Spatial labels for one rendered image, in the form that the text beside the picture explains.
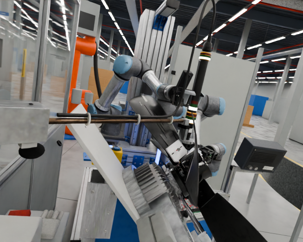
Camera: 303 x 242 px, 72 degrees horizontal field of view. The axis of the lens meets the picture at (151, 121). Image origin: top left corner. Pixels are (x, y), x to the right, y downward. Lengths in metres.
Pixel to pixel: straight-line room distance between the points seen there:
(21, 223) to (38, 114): 0.48
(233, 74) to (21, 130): 2.79
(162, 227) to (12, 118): 0.40
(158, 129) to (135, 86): 1.02
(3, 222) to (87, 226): 0.26
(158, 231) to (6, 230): 0.48
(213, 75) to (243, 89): 0.48
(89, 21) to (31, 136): 4.40
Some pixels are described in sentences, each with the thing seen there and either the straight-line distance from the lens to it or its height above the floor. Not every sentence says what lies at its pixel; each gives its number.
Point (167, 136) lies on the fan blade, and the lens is 0.81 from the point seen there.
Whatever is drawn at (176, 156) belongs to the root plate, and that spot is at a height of 1.23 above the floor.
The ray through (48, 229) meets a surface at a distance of 0.96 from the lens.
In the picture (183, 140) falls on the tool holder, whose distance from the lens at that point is 0.86.
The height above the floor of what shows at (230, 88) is 1.61.
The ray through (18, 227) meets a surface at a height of 0.97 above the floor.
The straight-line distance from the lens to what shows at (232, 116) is 3.12.
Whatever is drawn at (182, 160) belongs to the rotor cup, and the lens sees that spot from 0.81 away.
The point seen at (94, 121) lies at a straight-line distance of 0.55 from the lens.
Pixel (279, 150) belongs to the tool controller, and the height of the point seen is 1.22.
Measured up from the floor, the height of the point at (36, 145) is 1.32.
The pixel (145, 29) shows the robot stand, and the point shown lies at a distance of 1.82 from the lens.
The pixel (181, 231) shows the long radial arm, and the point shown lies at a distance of 0.61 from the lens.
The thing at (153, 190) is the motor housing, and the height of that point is 1.13.
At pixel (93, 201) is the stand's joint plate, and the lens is 0.74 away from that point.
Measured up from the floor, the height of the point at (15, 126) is 1.36.
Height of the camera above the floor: 1.49
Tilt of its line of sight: 11 degrees down
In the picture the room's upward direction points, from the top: 11 degrees clockwise
